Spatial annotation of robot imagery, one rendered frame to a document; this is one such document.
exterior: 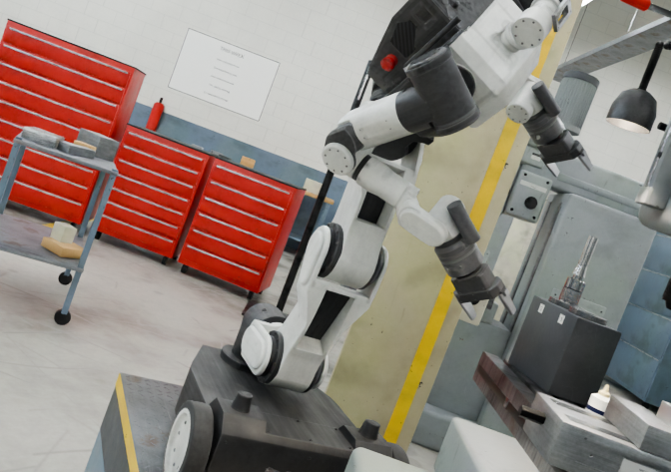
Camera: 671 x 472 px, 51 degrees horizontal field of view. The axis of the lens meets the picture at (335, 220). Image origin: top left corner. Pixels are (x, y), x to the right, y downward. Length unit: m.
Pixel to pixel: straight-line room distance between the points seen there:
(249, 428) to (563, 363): 0.72
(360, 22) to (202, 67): 2.36
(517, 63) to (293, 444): 0.98
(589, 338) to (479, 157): 1.46
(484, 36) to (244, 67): 8.99
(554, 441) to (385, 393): 2.01
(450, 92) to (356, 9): 9.17
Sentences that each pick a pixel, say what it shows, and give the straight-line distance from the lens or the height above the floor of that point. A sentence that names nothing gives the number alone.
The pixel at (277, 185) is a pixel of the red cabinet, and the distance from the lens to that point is 5.72.
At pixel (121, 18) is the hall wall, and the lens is 10.85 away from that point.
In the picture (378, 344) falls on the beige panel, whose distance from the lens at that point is 3.05.
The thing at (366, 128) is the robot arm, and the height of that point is 1.31.
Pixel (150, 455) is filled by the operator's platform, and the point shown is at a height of 0.40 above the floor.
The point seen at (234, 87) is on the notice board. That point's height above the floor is 1.89.
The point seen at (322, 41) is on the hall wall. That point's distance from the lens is 10.41.
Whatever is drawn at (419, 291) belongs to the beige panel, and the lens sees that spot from 3.02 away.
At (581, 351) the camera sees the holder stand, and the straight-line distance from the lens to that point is 1.71.
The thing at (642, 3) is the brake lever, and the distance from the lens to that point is 1.48.
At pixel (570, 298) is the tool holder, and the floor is 1.12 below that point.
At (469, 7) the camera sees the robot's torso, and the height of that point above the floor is 1.61.
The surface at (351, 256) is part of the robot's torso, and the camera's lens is 1.73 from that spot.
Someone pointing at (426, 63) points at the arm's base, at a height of 1.45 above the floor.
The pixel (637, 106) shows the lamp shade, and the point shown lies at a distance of 1.23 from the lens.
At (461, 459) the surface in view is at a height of 0.79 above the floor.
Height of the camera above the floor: 1.19
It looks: 3 degrees down
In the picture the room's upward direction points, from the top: 21 degrees clockwise
